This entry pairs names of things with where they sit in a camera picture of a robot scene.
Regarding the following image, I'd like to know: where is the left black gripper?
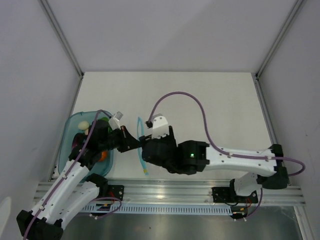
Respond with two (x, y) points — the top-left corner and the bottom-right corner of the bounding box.
(99, 125), (142, 153)

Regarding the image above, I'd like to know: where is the clear zip top bag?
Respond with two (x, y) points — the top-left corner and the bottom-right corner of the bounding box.
(136, 117), (149, 176)

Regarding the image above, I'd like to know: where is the orange toy fruit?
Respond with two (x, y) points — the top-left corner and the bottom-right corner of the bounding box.
(99, 151), (108, 162)

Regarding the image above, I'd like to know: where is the green toy bell pepper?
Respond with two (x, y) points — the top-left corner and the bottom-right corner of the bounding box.
(98, 117), (112, 133)

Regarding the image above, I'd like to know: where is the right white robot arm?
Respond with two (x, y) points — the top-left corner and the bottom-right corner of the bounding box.
(139, 126), (289, 202)

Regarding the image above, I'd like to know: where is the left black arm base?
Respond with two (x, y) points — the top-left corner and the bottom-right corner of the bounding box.
(97, 185), (125, 201)

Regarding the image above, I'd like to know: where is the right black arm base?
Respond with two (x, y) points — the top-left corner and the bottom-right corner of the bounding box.
(211, 187), (259, 206)

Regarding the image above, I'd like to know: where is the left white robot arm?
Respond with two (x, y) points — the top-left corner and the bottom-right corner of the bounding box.
(16, 119), (141, 240)

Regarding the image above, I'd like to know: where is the white toy egg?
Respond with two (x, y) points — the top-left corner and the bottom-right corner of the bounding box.
(77, 121), (90, 131)

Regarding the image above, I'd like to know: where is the purple toy eggplant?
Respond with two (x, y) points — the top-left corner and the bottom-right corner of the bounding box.
(71, 132), (86, 150)

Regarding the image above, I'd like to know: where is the teal plastic tray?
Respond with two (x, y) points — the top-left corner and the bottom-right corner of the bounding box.
(58, 111), (114, 182)

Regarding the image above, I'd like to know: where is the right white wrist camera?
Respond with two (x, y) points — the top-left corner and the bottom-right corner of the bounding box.
(151, 114), (169, 139)

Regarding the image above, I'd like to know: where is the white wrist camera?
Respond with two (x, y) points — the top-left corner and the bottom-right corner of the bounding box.
(151, 114), (169, 139)
(108, 111), (123, 131)

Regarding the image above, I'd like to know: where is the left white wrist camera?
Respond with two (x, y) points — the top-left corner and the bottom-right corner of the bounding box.
(108, 111), (123, 131)

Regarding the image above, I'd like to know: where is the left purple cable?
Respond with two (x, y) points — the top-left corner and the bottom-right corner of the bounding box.
(22, 108), (113, 238)

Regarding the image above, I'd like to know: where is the white slotted cable duct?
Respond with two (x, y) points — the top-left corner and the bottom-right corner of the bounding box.
(81, 203), (232, 216)

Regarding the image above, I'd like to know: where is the aluminium mounting rail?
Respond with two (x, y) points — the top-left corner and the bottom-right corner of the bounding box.
(33, 177), (307, 207)

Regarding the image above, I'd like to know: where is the left aluminium frame post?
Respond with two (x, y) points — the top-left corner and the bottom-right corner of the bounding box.
(37, 0), (84, 79)

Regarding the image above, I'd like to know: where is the aluminium frame post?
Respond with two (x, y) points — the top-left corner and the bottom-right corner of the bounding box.
(253, 0), (306, 78)
(37, 0), (84, 79)

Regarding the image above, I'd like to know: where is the right aluminium frame post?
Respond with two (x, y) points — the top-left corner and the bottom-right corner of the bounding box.
(253, 0), (306, 78)

